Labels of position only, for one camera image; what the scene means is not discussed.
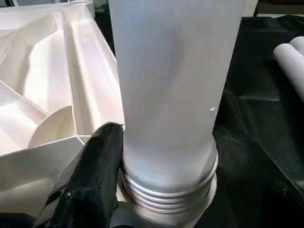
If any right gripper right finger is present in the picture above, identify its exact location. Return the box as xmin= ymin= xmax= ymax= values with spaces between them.
xmin=209 ymin=125 xmax=304 ymax=228

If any white plastic table top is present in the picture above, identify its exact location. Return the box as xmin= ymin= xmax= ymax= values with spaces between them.
xmin=0 ymin=0 xmax=219 ymax=228

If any white plastic table leg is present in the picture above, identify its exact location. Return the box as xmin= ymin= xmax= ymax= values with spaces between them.
xmin=273 ymin=42 xmax=304 ymax=103
xmin=108 ymin=0 xmax=248 ymax=215
xmin=289 ymin=35 xmax=304 ymax=57

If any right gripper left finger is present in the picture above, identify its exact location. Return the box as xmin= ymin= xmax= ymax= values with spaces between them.
xmin=35 ymin=122 xmax=125 ymax=228

